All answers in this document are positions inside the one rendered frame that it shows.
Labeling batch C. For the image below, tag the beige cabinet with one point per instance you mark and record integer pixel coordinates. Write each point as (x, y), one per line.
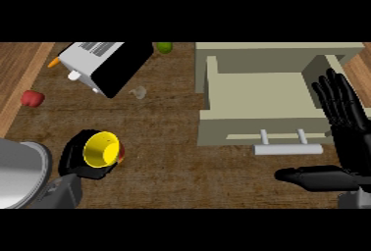
(271, 54)

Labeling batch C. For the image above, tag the white and black toaster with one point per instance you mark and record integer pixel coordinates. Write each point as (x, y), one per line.
(109, 65)

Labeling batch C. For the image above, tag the orange carrot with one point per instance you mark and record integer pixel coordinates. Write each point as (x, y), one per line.
(54, 62)

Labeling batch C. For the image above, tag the yellow cup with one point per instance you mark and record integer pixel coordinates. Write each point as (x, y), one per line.
(101, 150)

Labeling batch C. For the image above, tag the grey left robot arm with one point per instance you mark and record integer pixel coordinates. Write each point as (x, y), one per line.
(24, 173)

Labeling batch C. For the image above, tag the red bell pepper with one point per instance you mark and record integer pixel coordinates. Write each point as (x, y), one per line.
(33, 98)

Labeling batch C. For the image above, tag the green vegetable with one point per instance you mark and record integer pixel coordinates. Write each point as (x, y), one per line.
(165, 47)

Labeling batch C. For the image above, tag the beige drawer front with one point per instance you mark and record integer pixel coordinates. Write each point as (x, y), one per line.
(242, 129)

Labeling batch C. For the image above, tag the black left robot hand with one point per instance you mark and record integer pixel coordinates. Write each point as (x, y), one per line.
(73, 160)

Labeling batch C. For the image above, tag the beige open drawer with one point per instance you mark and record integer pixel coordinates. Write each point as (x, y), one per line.
(261, 94)

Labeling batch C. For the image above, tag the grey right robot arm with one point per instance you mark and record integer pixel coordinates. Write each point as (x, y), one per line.
(356, 200)

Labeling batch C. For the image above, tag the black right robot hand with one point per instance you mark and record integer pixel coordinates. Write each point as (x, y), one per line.
(351, 137)

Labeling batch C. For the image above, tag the pale garlic bulb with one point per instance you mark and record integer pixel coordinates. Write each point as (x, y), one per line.
(140, 92)

